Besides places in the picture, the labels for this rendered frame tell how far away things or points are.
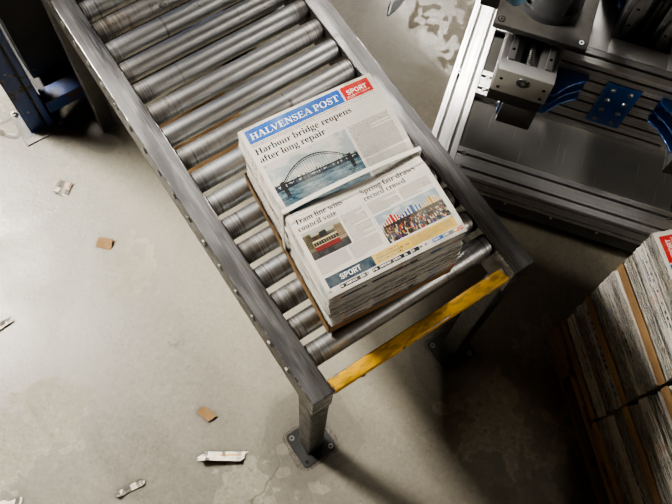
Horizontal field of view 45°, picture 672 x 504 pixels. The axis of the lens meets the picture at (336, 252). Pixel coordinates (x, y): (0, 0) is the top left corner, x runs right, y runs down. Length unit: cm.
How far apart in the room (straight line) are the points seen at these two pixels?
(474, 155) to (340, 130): 99
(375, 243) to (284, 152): 24
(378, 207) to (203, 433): 114
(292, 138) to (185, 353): 109
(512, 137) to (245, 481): 128
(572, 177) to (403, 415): 87
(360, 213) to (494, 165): 105
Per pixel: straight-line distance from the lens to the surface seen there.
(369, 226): 147
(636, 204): 256
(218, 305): 251
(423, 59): 291
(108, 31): 202
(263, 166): 152
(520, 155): 254
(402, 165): 153
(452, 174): 180
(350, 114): 157
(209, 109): 185
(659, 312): 188
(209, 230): 172
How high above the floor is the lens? 239
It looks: 69 degrees down
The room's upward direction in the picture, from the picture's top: 6 degrees clockwise
